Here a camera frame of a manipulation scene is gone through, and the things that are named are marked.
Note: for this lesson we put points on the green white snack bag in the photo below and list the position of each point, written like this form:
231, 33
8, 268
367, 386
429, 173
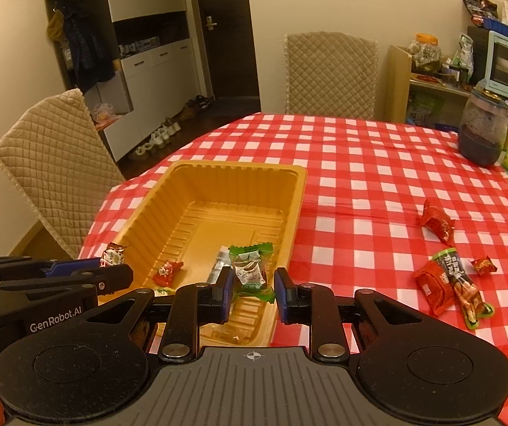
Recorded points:
463, 57

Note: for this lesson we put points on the row of shoes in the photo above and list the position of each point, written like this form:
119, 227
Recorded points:
161, 135

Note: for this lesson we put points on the small red candy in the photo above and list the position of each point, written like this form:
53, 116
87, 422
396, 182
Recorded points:
483, 265

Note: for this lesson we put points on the silver snack packet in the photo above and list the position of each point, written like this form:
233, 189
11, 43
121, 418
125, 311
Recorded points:
218, 266

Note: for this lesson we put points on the green-edged candy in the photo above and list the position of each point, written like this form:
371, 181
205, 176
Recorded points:
249, 270

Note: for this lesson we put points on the plastic jar with orange lid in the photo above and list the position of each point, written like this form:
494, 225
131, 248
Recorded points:
424, 55

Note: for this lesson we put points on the dark glass jar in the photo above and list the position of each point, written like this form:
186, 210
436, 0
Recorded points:
482, 128

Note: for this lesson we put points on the dark door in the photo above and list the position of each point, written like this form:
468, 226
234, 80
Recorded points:
227, 53

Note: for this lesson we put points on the dark snack bag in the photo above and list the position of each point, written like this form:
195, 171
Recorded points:
478, 4

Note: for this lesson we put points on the red white candy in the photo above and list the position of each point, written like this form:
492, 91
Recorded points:
113, 255

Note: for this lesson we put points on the orange hanging bag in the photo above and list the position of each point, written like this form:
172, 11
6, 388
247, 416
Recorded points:
56, 26

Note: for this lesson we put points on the white shoe cabinet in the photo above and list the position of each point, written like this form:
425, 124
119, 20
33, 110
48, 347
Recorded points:
156, 84

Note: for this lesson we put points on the red square snack packet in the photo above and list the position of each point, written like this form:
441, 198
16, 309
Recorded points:
433, 290

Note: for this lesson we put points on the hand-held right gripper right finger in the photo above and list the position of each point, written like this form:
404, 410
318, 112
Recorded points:
283, 295

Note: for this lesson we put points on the long dark green-edged snack packet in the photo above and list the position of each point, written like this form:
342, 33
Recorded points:
460, 284

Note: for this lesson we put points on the large red twisted snack packet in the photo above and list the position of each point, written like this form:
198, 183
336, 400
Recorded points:
436, 222

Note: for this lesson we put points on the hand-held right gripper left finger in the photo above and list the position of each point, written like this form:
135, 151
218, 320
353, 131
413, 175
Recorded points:
226, 290

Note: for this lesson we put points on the wooden shelf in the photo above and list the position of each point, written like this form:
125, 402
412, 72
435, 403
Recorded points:
431, 102

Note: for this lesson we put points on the dark hanging jacket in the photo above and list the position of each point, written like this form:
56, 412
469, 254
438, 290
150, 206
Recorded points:
85, 49

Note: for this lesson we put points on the red foil candy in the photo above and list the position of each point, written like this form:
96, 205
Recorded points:
167, 273

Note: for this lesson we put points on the beige quilted chair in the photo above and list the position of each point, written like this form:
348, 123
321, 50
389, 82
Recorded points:
54, 164
331, 75

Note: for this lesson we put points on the red checked tablecloth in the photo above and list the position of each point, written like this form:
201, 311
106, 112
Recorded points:
369, 186

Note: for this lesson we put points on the yellow plastic tray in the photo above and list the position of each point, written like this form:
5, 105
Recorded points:
236, 195

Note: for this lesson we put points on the blue box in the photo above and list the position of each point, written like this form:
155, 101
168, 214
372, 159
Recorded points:
497, 26

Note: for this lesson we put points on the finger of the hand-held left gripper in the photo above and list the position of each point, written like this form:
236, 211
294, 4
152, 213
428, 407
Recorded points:
76, 266
112, 278

